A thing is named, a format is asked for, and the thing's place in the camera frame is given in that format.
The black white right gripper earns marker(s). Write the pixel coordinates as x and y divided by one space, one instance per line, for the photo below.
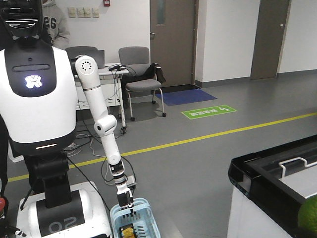
125 198

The light blue plastic basket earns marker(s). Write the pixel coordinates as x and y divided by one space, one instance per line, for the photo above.
142 220

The green avocado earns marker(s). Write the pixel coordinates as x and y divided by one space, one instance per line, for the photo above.
307 216

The blue floor mat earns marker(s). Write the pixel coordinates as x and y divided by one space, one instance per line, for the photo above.
186 97

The white folding desk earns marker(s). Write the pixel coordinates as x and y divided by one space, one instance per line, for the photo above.
110 78

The grey office chair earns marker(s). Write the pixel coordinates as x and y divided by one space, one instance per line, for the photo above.
142 75

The white black humanoid robot body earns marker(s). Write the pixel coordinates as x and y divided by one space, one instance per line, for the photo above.
38 106

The black white freezer cabinet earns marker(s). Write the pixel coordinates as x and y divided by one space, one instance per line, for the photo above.
270 188

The person in grey hoodie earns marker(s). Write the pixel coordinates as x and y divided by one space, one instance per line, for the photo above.
56 24

